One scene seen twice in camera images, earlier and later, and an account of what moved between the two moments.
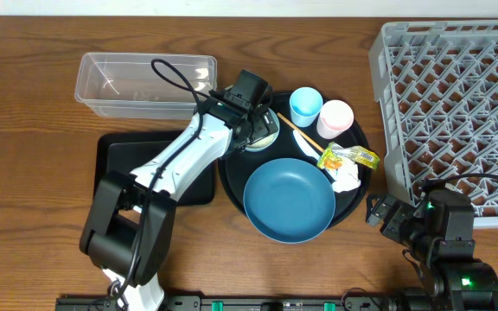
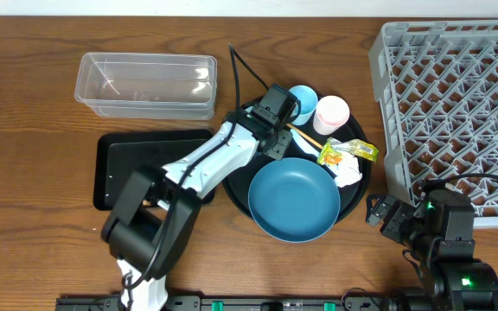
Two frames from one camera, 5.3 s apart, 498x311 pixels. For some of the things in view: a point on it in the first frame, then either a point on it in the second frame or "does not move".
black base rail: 245,303 does not move
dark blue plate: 290,200 does not move
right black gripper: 387,214 does not move
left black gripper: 260,130 -> 281,144
